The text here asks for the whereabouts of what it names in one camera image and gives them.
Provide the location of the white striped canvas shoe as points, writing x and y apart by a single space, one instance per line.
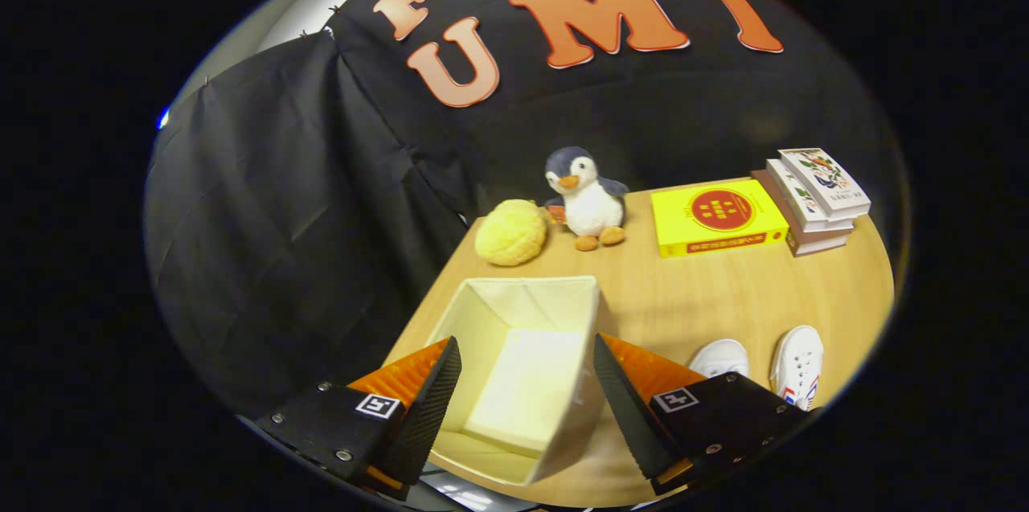
719 355
800 359

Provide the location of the brown cover book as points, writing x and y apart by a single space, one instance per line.
816 243

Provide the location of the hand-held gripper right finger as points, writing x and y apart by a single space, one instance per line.
625 415

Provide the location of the black backdrop cloth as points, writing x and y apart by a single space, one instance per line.
281 215

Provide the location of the penguin plush toy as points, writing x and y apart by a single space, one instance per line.
591 206

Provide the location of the yellow knitted plush ball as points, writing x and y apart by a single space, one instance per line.
510 233

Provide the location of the brown fabric storage box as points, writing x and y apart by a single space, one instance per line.
530 383

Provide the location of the yellow book with red circle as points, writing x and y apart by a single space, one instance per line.
683 223

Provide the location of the white illustrated book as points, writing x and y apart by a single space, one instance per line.
792 190
824 178

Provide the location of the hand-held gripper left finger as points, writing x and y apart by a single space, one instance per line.
426 415

